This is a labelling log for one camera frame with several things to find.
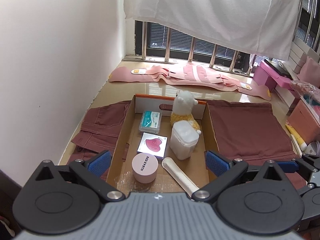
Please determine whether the white embossed stick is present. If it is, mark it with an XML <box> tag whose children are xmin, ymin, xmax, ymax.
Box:
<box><xmin>162</xmin><ymin>157</ymin><xmax>199</xmax><ymax>198</ymax></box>

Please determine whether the pink round cosmetic jar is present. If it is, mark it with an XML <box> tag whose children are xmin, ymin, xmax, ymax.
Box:
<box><xmin>131</xmin><ymin>153</ymin><xmax>158</xmax><ymax>184</ymax></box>

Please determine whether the clear plastic cotton swab container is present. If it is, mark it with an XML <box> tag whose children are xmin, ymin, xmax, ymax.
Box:
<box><xmin>169</xmin><ymin>120</ymin><xmax>199</xmax><ymax>160</ymax></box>

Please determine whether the white box with pink heart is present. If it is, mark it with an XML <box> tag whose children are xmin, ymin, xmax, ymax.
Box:
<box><xmin>137</xmin><ymin>133</ymin><xmax>168</xmax><ymax>160</ymax></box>

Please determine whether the white and yellow plush alpaca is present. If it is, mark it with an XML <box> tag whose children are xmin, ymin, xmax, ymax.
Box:
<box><xmin>170</xmin><ymin>90</ymin><xmax>201</xmax><ymax>134</ymax></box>

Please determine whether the small grey white box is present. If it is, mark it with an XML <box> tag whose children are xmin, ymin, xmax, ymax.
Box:
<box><xmin>304</xmin><ymin>141</ymin><xmax>320</xmax><ymax>156</ymax></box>

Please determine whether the cream flat stick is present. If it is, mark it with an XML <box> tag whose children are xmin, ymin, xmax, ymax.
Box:
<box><xmin>290</xmin><ymin>134</ymin><xmax>303</xmax><ymax>158</ymax></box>

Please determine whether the yellow and white tube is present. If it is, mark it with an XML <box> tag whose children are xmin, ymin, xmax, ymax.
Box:
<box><xmin>285</xmin><ymin>123</ymin><xmax>307</xmax><ymax>151</ymax></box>

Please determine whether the orange cardboard box tray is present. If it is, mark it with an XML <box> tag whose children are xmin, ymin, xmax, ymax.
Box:
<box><xmin>106</xmin><ymin>94</ymin><xmax>219</xmax><ymax>195</ymax></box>

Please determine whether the maroon cloth mat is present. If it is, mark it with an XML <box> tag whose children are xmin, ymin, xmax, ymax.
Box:
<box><xmin>67</xmin><ymin>99</ymin><xmax>307</xmax><ymax>190</ymax></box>

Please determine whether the magenta pink box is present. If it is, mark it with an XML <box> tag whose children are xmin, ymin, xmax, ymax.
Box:
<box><xmin>253</xmin><ymin>61</ymin><xmax>293</xmax><ymax>91</ymax></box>

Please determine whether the pink cloth on windowsill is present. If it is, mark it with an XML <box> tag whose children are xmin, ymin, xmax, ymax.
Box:
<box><xmin>108</xmin><ymin>63</ymin><xmax>271</xmax><ymax>101</ymax></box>

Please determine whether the window with metal bars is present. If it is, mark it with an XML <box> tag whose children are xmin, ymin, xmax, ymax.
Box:
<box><xmin>135</xmin><ymin>0</ymin><xmax>319</xmax><ymax>75</ymax></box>

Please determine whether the white hanging curtain cloth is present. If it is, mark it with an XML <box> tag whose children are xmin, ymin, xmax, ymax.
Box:
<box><xmin>124</xmin><ymin>0</ymin><xmax>300</xmax><ymax>60</ymax></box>

